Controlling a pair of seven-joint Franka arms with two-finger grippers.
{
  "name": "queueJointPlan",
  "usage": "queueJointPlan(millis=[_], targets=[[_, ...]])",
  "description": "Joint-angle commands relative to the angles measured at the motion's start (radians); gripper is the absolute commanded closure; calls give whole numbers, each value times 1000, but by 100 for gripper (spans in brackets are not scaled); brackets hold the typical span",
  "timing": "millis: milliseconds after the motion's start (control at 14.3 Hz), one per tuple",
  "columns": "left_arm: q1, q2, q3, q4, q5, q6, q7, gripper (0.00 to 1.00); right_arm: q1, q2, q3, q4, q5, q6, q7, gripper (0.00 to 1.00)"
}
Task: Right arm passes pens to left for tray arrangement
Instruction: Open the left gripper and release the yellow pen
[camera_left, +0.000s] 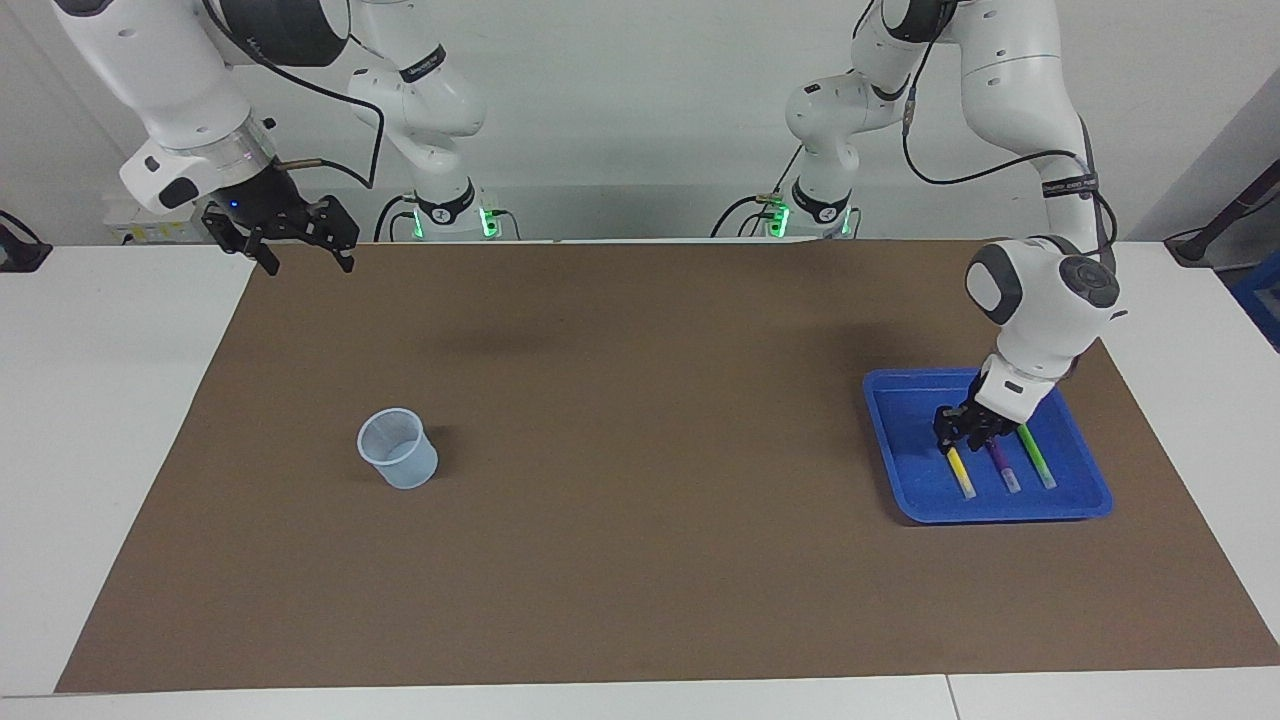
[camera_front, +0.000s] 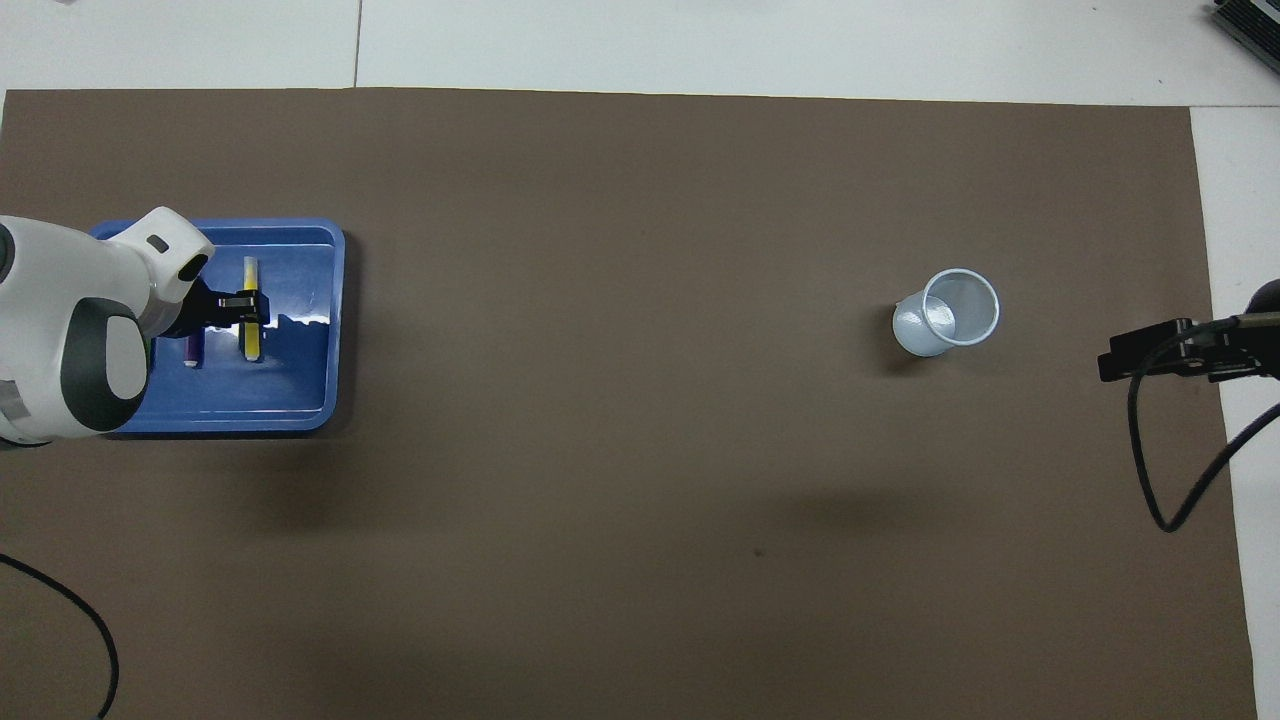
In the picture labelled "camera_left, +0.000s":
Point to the white power strip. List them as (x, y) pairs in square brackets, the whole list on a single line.
[(120, 225)]

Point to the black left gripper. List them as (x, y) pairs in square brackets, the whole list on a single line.
[(985, 415)]

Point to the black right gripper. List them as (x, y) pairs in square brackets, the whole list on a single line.
[(265, 205)]

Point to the black table clamp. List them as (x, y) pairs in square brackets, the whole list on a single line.
[(20, 250)]

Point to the brown table mat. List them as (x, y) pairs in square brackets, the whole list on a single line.
[(640, 500)]

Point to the blue plastic tray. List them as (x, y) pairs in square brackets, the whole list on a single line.
[(910, 440)]

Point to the clear plastic cup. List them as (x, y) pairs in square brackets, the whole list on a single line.
[(405, 460)]

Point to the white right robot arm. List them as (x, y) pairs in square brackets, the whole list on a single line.
[(170, 80)]

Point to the yellow pen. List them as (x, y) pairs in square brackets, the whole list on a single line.
[(962, 475)]

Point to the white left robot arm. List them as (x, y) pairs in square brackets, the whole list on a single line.
[(1040, 310)]

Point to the blue box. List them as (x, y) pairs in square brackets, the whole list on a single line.
[(1262, 300)]

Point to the green pen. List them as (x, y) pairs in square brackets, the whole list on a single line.
[(1037, 458)]

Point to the purple pen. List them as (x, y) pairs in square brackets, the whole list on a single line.
[(1005, 470)]

